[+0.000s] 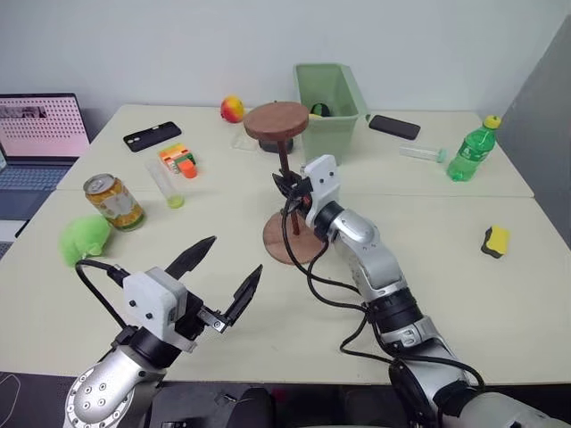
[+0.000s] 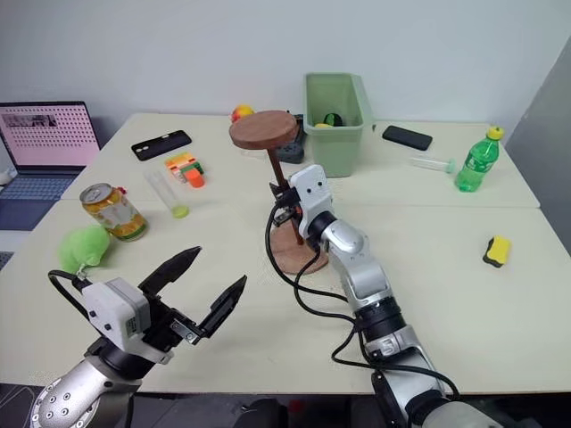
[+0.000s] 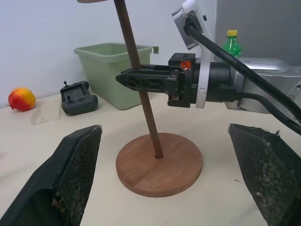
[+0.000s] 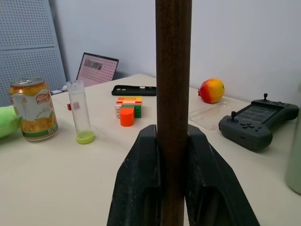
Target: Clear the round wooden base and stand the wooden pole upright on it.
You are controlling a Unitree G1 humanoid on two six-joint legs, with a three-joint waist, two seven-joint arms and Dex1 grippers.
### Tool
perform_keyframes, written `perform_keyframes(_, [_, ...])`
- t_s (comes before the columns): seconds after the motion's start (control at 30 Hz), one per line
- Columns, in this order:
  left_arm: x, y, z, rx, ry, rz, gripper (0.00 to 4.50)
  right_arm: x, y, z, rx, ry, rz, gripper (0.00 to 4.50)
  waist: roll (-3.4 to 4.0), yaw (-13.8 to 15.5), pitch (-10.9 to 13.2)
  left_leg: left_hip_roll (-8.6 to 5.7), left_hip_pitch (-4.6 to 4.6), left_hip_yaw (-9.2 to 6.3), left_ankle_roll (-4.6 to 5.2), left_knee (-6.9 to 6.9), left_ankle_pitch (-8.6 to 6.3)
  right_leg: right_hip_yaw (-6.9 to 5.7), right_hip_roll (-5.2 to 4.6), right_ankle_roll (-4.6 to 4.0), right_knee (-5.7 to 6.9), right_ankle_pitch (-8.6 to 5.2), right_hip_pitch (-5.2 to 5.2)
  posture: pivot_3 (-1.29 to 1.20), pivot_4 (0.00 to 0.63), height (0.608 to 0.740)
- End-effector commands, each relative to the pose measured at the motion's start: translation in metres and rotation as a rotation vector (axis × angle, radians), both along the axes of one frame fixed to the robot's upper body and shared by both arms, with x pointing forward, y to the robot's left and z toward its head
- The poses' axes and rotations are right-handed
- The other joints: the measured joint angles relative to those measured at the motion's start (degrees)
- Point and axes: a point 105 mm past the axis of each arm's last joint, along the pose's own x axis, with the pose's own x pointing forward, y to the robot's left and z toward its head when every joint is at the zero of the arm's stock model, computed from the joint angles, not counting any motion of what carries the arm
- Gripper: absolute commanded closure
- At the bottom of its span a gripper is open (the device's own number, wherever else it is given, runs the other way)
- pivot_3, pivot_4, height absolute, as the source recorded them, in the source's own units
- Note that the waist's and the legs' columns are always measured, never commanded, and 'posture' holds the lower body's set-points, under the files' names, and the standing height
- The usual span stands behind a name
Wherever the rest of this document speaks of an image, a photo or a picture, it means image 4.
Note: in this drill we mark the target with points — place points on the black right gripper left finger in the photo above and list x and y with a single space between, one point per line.
137 179

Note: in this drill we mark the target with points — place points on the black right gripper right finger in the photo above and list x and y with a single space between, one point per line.
211 179

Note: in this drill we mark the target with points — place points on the brown wooden pole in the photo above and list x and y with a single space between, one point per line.
172 94

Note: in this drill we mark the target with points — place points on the orange cylinder block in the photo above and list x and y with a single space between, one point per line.
126 117

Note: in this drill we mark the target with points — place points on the clear plastic tray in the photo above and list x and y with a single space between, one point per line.
207 115

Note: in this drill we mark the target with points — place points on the dark grey handheld controller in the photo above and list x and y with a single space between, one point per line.
256 122

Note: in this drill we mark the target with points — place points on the colourful toy brick block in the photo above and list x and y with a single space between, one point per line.
129 104

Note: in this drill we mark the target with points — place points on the pale green bottle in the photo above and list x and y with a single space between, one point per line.
295 162

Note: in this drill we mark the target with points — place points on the red yellow mango fruit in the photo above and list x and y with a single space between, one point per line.
211 91

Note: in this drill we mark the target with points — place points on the black phone case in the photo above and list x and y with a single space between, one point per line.
131 90

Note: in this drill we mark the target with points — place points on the clear tube with green cap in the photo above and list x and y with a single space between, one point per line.
80 110

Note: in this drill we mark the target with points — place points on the small red cube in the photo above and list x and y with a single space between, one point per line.
69 106

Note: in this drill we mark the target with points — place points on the open laptop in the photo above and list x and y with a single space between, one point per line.
96 69

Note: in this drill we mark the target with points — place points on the orange juice drink can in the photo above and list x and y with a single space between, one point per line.
34 110

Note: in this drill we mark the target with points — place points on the grey perforated panel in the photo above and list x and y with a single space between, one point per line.
26 47

